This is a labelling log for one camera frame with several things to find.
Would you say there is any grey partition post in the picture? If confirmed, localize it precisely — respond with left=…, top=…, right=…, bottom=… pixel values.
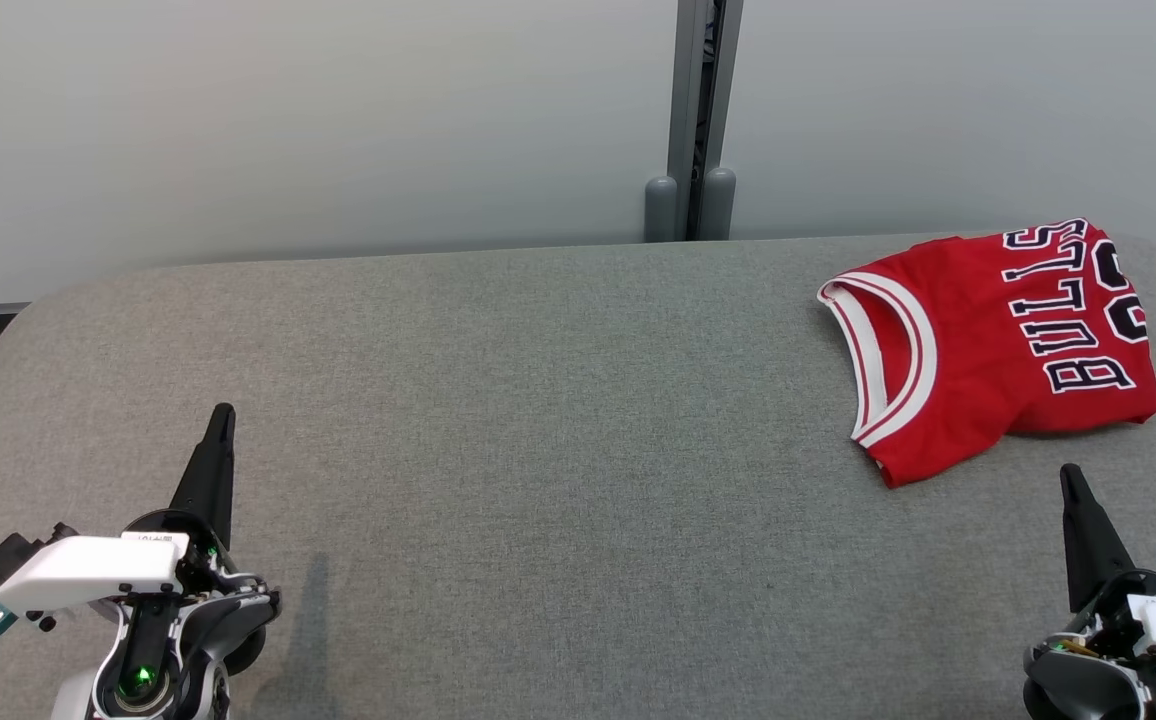
left=666, top=0, right=744, bottom=241

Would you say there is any red Bulls basketball jersey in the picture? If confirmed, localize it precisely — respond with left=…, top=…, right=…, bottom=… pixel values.
left=817, top=217, right=1156, bottom=489

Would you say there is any grey rounded post foot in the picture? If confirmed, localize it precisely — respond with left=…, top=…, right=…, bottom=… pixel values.
left=701, top=167, right=738, bottom=241
left=645, top=176, right=679, bottom=244

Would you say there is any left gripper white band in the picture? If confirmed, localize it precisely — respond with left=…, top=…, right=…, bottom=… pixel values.
left=0, top=403, right=238, bottom=613

